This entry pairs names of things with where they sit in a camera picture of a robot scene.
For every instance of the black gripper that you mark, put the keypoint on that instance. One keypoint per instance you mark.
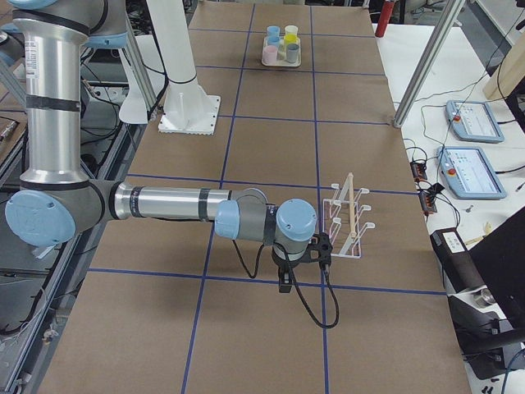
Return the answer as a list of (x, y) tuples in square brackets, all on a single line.
[(281, 266)]

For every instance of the yellow cup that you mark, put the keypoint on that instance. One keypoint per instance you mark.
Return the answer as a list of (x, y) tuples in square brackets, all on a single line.
[(289, 39)]

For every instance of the pale green cup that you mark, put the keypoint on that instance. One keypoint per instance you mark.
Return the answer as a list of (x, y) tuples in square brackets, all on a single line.
[(291, 29)]

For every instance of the pink cup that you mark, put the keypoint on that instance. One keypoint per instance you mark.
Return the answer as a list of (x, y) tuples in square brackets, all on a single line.
[(269, 55)]

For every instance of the grey cup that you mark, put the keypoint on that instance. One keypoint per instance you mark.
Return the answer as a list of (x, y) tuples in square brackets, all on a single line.
[(292, 53)]

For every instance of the light blue cup near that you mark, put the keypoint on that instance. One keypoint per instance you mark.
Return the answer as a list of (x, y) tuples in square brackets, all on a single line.
[(273, 40)]

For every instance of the light blue cup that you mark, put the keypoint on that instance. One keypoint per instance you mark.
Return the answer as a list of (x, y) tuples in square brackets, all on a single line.
[(273, 31), (273, 40)]

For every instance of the light blue cup far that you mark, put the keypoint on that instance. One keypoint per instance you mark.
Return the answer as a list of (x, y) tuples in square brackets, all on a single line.
[(273, 31)]

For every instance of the cream plastic tray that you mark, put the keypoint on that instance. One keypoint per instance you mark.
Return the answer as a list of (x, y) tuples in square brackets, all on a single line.
[(281, 61)]

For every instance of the teach pendant near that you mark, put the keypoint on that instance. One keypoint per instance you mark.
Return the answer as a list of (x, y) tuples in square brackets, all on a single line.
[(468, 173)]

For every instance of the teach pendant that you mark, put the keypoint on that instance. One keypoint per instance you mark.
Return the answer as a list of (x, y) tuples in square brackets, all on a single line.
[(473, 121), (468, 173)]

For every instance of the teach pendant far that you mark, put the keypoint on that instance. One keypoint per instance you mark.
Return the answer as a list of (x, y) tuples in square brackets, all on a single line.
[(473, 121)]

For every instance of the red bottle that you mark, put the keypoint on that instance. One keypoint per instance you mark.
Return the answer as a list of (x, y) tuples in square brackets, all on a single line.
[(384, 19)]

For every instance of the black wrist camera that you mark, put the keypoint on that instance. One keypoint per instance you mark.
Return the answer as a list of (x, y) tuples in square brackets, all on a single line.
[(319, 250)]

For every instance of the white wire cup rack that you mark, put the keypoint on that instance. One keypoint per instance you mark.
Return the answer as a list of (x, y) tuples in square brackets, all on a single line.
[(342, 219)]

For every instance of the white pedestal column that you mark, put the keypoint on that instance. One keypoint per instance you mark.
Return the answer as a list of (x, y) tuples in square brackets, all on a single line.
[(187, 108)]

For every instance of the aluminium frame post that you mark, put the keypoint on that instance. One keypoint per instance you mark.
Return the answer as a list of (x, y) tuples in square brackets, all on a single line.
[(430, 52)]

